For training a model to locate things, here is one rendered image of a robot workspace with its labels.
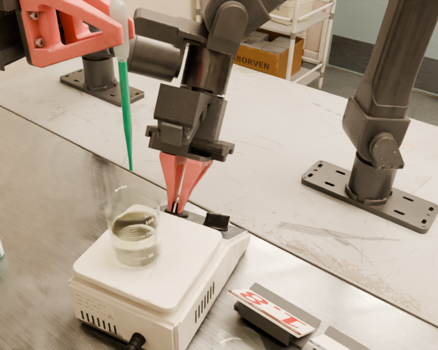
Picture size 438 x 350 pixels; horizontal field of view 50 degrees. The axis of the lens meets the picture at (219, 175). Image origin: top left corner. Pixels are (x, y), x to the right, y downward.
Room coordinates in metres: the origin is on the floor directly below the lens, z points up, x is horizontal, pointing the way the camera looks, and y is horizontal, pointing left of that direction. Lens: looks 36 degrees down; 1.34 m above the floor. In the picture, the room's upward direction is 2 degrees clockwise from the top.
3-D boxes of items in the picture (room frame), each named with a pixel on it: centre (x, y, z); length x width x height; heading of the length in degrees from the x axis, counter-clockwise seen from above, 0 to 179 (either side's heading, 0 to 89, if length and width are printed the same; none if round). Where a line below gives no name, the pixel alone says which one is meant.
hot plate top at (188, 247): (0.35, 0.07, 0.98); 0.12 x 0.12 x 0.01; 66
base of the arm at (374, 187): (0.57, -0.23, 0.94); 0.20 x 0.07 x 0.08; 55
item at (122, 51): (0.35, 0.08, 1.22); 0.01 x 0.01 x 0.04; 66
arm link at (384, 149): (0.57, -0.22, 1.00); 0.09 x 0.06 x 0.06; 8
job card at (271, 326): (0.34, -0.07, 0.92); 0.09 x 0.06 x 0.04; 53
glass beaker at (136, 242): (0.34, 0.08, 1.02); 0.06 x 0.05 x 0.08; 111
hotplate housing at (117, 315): (0.38, 0.06, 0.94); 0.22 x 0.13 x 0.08; 156
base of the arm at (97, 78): (0.92, 0.26, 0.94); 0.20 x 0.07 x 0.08; 55
